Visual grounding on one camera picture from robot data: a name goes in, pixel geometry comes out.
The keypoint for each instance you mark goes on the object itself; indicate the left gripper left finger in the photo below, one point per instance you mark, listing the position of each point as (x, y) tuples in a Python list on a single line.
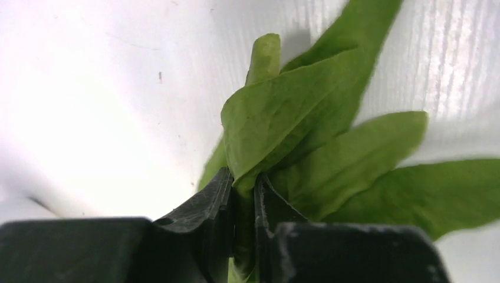
[(192, 243)]

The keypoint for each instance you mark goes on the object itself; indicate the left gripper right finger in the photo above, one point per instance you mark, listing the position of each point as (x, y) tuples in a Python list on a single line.
[(289, 248)]

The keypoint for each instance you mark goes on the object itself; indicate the green toy vegetable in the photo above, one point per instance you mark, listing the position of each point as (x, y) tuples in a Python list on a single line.
[(295, 123)]

